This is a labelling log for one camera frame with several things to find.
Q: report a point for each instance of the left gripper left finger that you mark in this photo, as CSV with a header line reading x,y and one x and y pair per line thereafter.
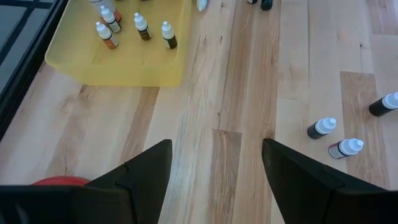
x,y
93,205

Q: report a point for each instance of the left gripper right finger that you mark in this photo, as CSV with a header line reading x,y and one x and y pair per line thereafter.
x,y
326,205

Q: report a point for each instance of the small red dropper bottle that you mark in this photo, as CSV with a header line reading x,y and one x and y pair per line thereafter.
x,y
348,147

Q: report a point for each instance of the small dark dropper bottle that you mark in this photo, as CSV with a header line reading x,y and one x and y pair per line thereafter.
x,y
107,15
323,126
252,1
381,107

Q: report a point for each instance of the small orange label dropper bottle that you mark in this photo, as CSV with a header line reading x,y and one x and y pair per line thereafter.
x,y
104,31

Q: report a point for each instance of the small brown dropper bottle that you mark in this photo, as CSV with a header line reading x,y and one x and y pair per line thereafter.
x,y
140,22

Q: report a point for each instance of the small black dropper bottle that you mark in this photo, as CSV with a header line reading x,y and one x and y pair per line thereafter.
x,y
167,31

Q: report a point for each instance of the red desk lamp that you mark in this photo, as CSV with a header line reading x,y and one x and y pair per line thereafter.
x,y
62,181

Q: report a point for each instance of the yellow plastic tray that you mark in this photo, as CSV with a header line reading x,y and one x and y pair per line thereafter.
x,y
130,68

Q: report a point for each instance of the black metal table frame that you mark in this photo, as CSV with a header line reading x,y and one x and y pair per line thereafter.
x,y
31,62

